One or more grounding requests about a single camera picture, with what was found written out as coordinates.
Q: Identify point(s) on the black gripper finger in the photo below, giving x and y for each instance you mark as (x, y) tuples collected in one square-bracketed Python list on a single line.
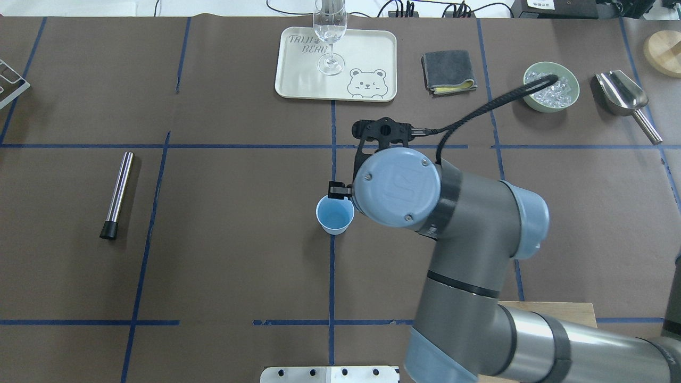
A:
[(339, 190)]

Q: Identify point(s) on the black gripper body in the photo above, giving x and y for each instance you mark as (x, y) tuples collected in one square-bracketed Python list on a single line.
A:
[(337, 188)]

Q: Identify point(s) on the steel muddler black tip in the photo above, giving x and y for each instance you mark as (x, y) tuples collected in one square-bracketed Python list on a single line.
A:
[(110, 228)]

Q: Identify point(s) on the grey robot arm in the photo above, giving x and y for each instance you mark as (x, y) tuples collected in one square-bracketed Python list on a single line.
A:
[(461, 331)]

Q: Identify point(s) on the light blue paper cup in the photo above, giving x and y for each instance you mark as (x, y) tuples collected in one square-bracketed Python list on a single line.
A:
[(334, 215)]

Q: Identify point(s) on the cream bear tray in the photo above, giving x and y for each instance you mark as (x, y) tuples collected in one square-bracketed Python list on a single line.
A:
[(364, 67)]

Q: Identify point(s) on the grey folded cloth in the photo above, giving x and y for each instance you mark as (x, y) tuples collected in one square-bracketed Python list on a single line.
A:
[(448, 72)]

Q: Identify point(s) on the clear wine glass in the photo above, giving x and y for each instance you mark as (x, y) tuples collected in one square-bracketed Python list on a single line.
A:
[(330, 25)]

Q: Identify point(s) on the green bowl of ice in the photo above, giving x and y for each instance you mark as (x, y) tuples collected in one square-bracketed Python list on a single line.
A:
[(556, 97)]

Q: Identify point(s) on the steel ice scoop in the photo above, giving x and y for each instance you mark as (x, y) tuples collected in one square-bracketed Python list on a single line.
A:
[(624, 97)]

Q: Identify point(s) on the bamboo cutting board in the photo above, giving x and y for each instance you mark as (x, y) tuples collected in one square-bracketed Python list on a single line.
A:
[(579, 313)]

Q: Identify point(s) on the round wooden stand base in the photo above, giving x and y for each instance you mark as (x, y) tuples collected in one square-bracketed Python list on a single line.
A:
[(662, 51)]

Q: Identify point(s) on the white rack at edge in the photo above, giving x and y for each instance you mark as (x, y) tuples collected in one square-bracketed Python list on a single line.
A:
[(12, 84)]

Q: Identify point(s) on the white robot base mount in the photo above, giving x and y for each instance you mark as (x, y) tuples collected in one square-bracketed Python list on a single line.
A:
[(352, 373)]

